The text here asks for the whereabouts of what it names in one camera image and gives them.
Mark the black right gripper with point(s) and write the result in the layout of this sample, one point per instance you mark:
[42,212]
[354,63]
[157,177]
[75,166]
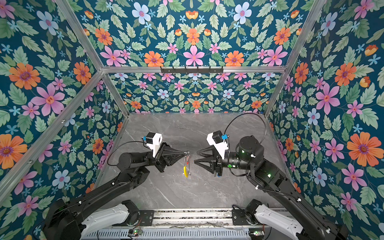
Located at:
[219,162]

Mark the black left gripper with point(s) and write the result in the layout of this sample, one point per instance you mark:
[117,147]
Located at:
[166,156]

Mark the large black yellow keyring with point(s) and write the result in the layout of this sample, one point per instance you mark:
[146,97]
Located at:
[186,168]

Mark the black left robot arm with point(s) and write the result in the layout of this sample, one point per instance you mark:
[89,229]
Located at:
[78,217]

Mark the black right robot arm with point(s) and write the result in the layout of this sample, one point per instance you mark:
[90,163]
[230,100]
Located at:
[305,223]

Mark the white ventilation grille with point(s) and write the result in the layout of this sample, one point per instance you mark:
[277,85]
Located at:
[171,234]

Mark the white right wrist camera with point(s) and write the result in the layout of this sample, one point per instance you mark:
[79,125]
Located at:
[219,141]

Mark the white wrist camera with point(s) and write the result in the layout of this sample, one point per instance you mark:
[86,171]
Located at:
[219,141]
[153,141]

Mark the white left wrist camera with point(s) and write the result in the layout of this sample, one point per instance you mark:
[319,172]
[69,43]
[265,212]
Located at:
[153,141]

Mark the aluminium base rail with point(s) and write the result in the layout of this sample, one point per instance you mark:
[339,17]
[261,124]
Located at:
[194,217]

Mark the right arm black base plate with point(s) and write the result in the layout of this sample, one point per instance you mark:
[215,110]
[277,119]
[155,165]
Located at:
[244,217]

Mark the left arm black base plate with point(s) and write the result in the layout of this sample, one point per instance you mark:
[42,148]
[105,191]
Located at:
[143,218]

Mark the black wall hook rack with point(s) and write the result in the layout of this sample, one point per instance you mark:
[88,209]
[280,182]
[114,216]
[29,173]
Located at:
[191,70]

